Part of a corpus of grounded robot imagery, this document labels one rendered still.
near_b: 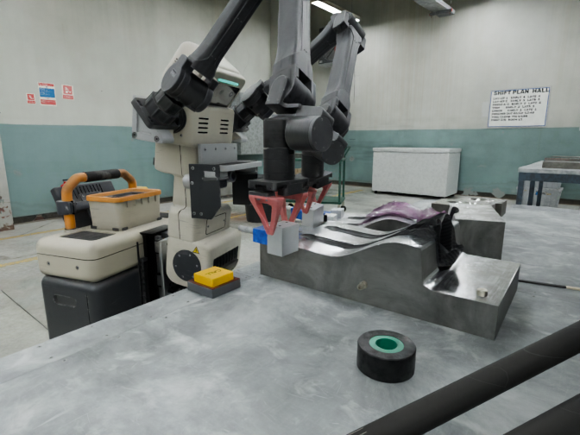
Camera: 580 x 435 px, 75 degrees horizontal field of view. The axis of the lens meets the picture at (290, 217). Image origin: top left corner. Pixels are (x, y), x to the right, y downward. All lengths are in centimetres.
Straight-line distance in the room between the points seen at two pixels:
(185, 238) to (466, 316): 83
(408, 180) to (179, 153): 674
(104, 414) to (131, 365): 10
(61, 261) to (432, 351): 108
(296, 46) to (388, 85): 818
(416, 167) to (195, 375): 724
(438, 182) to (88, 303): 679
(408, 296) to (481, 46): 781
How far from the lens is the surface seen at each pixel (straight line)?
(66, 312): 141
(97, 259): 127
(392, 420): 44
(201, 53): 99
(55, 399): 59
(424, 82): 860
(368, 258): 73
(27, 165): 615
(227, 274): 82
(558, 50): 814
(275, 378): 55
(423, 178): 761
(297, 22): 79
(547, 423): 46
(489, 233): 110
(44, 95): 626
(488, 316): 70
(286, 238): 68
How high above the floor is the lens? 112
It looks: 12 degrees down
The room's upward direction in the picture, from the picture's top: straight up
